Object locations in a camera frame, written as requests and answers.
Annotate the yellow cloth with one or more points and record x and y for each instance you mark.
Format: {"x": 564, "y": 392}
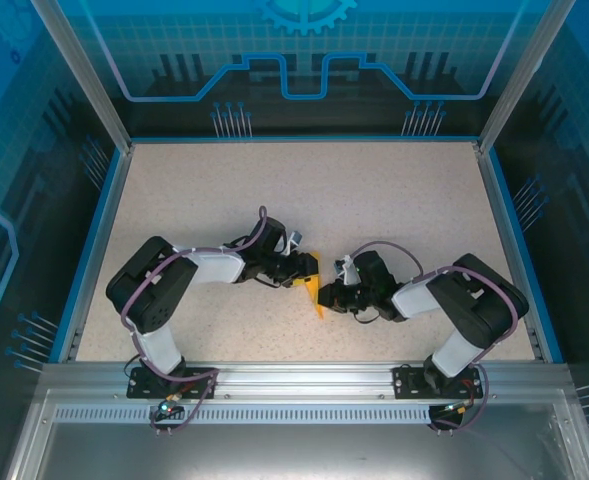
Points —
{"x": 316, "y": 302}

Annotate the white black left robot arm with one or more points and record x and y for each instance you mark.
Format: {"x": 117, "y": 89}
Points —
{"x": 214, "y": 267}

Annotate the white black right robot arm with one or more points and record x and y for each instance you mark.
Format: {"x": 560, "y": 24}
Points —
{"x": 414, "y": 300}

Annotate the brushed steel tray panel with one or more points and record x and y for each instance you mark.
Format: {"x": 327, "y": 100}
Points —
{"x": 294, "y": 450}

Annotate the aluminium mounting rail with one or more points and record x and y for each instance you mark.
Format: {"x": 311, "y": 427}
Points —
{"x": 299, "y": 380}

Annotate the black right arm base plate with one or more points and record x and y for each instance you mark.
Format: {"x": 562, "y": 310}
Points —
{"x": 406, "y": 382}

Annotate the side rail with blue trim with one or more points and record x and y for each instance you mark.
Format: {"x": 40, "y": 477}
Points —
{"x": 509, "y": 240}
{"x": 100, "y": 240}

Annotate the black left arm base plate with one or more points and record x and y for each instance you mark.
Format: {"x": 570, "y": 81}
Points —
{"x": 135, "y": 389}

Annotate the aluminium frame post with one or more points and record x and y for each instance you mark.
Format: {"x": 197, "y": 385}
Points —
{"x": 81, "y": 75}
{"x": 524, "y": 75}

